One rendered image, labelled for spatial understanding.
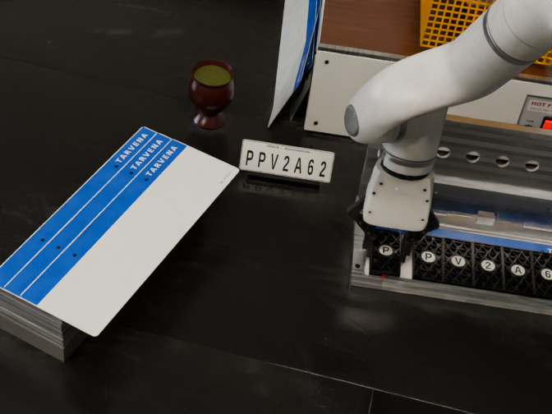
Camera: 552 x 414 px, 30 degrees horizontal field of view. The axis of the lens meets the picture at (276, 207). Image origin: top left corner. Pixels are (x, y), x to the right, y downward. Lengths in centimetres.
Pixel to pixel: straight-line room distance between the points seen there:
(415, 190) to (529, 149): 23
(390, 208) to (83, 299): 48
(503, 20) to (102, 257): 66
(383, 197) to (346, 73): 31
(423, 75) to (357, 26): 46
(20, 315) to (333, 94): 68
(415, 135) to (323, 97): 37
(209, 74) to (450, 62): 59
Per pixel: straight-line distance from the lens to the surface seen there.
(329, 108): 186
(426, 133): 151
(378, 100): 142
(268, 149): 178
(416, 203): 159
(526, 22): 127
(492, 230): 178
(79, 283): 149
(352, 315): 162
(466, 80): 138
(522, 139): 170
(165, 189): 162
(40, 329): 151
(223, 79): 184
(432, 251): 170
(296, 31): 205
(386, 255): 167
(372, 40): 182
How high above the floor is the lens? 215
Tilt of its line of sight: 45 degrees down
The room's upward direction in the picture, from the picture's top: 9 degrees clockwise
